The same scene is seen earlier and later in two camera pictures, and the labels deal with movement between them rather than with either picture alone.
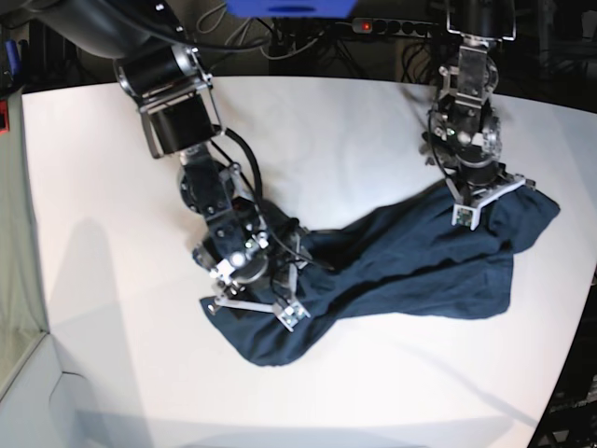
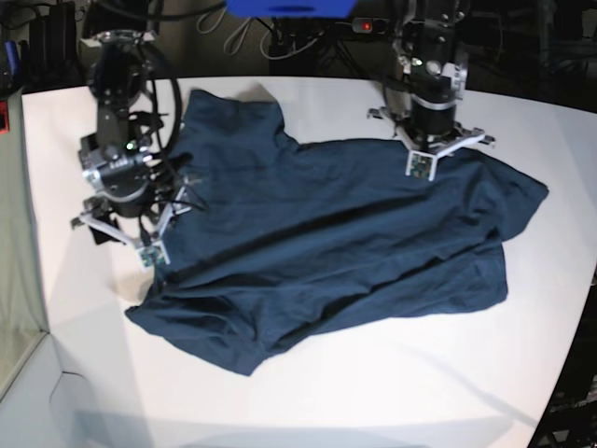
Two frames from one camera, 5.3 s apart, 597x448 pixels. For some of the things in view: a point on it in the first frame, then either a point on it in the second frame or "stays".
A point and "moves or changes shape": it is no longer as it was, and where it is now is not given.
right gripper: [478, 180] → [430, 132]
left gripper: [246, 280] → [143, 228]
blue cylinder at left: [14, 57] stays
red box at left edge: [4, 117] stays
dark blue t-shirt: [420, 260] moves or changes shape
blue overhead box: [291, 8] stays
